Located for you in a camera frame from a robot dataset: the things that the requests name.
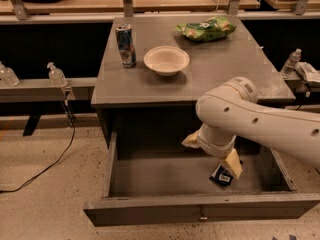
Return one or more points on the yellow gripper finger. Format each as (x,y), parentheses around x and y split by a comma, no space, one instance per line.
(191,140)
(232,164)

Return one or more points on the dark blue rxbar wrapper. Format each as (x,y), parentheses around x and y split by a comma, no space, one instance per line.
(221,176)

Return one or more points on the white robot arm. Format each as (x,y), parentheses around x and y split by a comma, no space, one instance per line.
(231,110)

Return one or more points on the metal drawer knob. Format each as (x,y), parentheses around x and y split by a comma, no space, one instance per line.
(203,217)

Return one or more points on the open grey drawer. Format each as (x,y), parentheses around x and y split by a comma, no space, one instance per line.
(152,178)

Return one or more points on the grey wooden cabinet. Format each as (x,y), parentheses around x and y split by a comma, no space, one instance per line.
(211,64)

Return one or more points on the white bowl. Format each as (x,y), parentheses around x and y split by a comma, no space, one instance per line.
(166,60)

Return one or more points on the green chip bag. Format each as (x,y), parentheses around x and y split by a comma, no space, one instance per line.
(213,28)

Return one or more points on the white crumpled paper packet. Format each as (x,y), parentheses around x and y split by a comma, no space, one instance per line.
(308,72)

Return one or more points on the clear water bottle right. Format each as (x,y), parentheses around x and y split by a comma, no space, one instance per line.
(291,63)

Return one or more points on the blue energy drink can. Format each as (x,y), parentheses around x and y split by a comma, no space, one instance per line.
(125,45)

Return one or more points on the grey low shelf left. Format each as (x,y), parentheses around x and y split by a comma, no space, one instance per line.
(42,90)

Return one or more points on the clear pump sanitizer bottle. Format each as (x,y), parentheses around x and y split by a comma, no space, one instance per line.
(56,75)

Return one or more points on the clear bottle at left edge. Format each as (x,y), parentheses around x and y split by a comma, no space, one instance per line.
(8,76)

